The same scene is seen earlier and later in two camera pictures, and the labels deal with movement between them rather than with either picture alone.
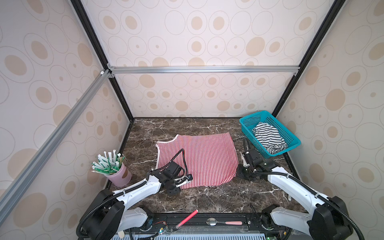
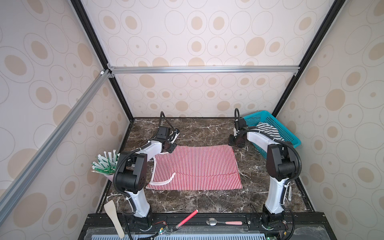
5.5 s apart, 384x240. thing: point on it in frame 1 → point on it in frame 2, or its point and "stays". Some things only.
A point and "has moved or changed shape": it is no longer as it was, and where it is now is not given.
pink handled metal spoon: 213,222 stays
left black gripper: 174,192 → 172,149
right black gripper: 240,174 → 231,142
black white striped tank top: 269,137 stays
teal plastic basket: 248,123 stays
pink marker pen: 186,220 stays
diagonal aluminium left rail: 96,87 stays
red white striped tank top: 211,158 has moved or changed shape
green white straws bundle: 107,165 stays
